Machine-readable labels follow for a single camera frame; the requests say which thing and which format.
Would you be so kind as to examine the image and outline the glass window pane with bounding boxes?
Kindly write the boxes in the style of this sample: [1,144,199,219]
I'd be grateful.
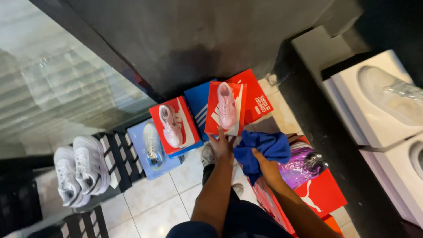
[0,0,156,160]

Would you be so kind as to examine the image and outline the person's right white shoe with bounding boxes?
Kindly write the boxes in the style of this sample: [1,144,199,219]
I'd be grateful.
[231,182,245,199]

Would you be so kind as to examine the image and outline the grey display plinth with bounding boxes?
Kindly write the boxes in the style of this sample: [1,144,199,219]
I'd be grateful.
[290,25,371,81]

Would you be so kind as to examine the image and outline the white black sneaker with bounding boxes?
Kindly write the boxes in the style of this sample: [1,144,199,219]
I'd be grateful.
[72,134,111,196]
[53,146,91,208]

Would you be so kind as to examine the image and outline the red shoe box cat logo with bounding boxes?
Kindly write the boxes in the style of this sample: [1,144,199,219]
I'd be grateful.
[247,134,348,238]

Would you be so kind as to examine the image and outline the pink white wrapped sneaker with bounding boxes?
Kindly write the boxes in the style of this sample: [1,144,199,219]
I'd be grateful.
[158,104,184,149]

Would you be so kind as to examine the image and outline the red shoe box white text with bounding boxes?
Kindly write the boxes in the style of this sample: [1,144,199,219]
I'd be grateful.
[225,68,274,126]

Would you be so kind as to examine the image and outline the purple wrapped sneaker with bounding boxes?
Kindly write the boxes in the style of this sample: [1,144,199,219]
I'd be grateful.
[277,141,329,190]

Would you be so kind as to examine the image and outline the person's left white shoe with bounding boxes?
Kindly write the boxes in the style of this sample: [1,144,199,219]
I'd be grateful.
[200,142,217,168]

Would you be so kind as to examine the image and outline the black crate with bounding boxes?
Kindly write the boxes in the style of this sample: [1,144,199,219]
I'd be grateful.
[0,155,55,238]

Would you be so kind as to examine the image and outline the person's dark blue trousers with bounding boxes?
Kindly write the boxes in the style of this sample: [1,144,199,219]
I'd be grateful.
[165,163,295,238]

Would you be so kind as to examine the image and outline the person's left hand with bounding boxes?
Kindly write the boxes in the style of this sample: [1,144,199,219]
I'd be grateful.
[208,126,237,163]

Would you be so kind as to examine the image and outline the light blue shoe box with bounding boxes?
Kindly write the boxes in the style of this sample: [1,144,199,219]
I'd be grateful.
[126,118,183,181]

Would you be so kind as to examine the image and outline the black white striped shoe box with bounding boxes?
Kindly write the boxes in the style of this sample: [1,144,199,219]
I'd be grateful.
[60,205,110,238]
[92,130,146,194]

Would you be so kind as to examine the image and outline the blue shoe box white stripes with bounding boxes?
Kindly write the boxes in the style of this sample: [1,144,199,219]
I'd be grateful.
[183,79,217,142]

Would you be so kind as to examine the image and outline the orange shoe box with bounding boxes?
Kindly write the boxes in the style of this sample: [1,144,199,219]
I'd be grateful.
[321,214,345,237]

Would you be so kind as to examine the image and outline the silver white wrapped sneaker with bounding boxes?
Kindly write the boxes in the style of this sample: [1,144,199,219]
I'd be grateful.
[142,122,165,170]

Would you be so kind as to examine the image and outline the red shoe box white swoosh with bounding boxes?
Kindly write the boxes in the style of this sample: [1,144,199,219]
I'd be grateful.
[204,81,248,137]
[148,95,202,156]

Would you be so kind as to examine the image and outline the person's right hand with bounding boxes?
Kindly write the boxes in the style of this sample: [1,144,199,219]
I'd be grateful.
[251,148,282,186]

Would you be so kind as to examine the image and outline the person's white shoe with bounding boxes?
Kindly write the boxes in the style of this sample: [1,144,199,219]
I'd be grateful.
[231,182,245,199]
[200,142,217,168]

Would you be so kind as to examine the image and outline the blue cloth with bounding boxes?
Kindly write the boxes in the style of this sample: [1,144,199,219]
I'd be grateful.
[233,130,291,186]

